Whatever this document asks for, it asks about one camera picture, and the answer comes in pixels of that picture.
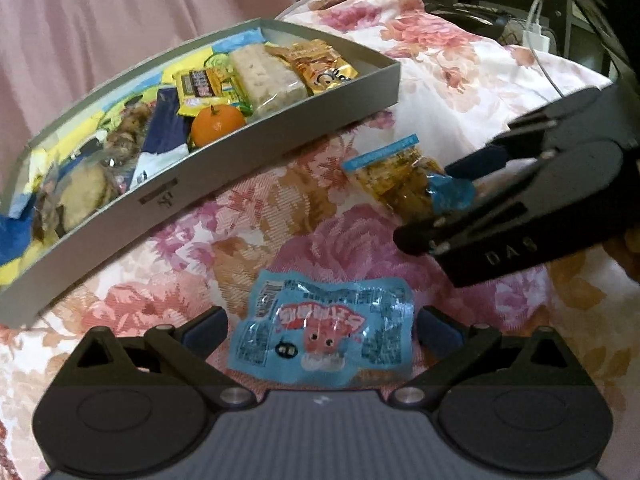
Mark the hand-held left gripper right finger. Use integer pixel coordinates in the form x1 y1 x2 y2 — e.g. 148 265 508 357
389 305 581 408

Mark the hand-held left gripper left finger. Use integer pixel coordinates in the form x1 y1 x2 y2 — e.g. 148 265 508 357
62 305 258 408

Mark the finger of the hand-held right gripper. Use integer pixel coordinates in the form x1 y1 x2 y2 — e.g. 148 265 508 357
446 87 606 181
393 155 551 257

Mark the small plain blue packet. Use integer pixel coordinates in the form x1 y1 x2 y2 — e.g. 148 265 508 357
425 172 476 213

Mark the orange pickle snack packet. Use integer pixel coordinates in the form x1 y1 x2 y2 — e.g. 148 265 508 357
342 134 446 218

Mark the light blue cartoon packet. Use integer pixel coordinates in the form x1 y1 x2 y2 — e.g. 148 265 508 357
227 269 416 390

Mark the grey shallow box tray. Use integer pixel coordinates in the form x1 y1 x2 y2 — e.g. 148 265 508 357
0 17 401 328

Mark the gold snack packet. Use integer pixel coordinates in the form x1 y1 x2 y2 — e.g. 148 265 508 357
265 40 360 97

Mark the round cookie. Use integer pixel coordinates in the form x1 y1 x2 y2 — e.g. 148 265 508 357
32 162 113 241

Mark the dark blue stick packet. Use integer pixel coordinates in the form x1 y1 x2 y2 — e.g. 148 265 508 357
131 87 191 191

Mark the orange mandarin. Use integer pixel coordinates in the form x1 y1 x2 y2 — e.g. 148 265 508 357
191 105 247 148

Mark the clear nut snack pack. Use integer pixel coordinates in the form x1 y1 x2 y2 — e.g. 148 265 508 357
97 105 156 196

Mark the white nougat bar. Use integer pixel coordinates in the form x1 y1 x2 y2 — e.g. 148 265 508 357
230 45 307 120

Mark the yellow green snack packet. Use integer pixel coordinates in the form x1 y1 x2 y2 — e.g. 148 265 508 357
172 65 253 118

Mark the floral blanket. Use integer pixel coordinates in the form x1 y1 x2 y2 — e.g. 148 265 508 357
0 0 640 480

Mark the white charger adapter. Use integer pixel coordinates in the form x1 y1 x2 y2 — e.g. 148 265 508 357
522 27 553 53

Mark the dark quilted bag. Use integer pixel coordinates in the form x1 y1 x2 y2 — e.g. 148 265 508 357
420 0 526 41

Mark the wooden desk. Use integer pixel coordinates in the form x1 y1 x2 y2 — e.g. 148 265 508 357
550 0 640 81

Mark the large pink curtain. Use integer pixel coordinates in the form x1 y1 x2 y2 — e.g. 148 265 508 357
0 0 481 136

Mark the white charger cable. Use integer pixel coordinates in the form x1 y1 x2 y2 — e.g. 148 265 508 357
530 0 566 98

